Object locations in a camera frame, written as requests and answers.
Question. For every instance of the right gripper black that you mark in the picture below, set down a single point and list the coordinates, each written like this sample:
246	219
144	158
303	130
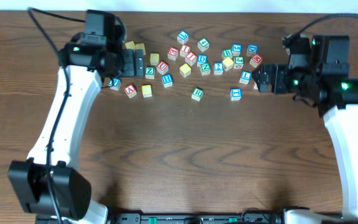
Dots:
279	78

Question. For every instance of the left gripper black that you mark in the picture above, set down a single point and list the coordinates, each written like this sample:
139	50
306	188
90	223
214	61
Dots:
128	63

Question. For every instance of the blue l block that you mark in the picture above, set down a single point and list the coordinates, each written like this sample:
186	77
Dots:
245	77
182	37

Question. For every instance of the yellow C block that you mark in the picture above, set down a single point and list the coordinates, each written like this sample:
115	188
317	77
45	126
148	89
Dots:
147	91

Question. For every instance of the yellow o block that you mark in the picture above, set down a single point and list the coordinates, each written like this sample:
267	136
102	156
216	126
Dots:
154	59
185	70

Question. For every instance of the green R block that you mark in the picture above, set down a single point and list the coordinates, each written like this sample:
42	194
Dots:
197	94

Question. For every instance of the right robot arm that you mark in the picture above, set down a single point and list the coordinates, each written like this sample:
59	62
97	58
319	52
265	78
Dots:
317	73

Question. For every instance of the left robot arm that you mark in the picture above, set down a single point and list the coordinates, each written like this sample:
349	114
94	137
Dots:
48	183

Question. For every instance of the yellow block top left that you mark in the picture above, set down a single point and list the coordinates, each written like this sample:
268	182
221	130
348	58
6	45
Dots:
130	45

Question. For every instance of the yellow S block top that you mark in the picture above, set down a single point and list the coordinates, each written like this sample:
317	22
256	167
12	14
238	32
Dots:
141	47

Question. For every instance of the green Z block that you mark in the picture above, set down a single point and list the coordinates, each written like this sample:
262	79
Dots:
150	73

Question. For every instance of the blue P block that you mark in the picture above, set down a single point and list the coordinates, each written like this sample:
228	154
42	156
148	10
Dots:
115	84

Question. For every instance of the red A block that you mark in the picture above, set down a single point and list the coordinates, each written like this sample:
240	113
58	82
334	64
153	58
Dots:
130	90

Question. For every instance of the red U block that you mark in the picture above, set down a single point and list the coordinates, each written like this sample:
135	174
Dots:
162	67

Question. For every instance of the blue D block right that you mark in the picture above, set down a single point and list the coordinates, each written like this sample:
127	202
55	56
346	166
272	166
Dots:
251	50

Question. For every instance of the blue d block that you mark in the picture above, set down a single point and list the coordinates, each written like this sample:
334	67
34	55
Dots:
251	50
201	59

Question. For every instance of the green J block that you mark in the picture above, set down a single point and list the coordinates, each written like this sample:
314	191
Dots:
238	62

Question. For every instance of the blue H block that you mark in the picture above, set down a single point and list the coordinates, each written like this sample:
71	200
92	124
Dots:
167	80

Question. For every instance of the blue T block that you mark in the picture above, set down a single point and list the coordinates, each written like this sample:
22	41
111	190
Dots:
235	94

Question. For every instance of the red E block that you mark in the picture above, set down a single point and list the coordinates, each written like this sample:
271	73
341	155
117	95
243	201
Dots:
172	53

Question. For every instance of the blue 5 block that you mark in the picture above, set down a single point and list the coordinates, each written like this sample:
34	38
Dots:
236	49

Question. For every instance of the yellow block right cluster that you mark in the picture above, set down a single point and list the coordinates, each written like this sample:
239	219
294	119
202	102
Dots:
228	63

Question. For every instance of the green B block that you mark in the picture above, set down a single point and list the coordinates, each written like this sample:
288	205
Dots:
227	53

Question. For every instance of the red I block upper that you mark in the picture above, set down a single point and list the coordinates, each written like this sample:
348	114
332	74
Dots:
184	50

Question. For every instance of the red i block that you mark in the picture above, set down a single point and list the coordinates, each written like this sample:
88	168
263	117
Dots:
191	58
184	50

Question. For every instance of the blue 2 block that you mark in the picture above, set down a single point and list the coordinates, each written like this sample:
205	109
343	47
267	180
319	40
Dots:
218	68

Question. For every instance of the blue L block top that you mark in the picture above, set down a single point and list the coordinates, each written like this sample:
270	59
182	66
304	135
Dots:
182	37

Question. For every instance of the red I block lower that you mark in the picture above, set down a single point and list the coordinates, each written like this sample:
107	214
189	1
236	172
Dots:
191	58

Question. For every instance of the green N block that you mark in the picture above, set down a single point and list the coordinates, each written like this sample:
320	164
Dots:
205	69

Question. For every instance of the blue D block centre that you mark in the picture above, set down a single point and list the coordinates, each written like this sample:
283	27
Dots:
201	59

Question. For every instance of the green 4 block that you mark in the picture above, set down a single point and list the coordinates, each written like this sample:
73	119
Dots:
203	44

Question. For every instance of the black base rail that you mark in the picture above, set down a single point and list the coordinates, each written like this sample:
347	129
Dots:
252	216

